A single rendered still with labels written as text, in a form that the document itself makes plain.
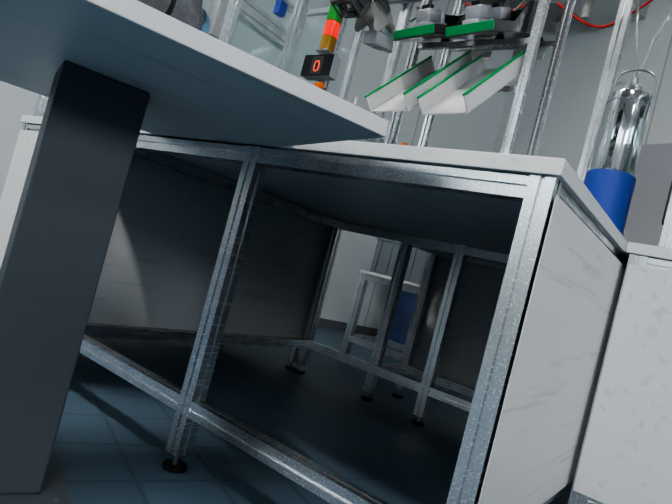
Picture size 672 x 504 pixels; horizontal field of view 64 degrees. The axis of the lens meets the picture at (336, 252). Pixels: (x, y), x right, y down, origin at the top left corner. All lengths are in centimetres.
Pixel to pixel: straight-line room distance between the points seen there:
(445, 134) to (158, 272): 435
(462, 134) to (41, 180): 541
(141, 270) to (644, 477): 172
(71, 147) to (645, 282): 142
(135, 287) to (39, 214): 106
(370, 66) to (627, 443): 441
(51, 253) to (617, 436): 142
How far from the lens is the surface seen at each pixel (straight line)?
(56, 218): 114
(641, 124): 210
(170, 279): 223
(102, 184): 115
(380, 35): 141
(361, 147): 117
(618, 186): 200
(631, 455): 167
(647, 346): 165
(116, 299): 213
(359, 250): 536
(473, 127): 633
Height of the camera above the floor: 59
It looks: 2 degrees up
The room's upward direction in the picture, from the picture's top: 15 degrees clockwise
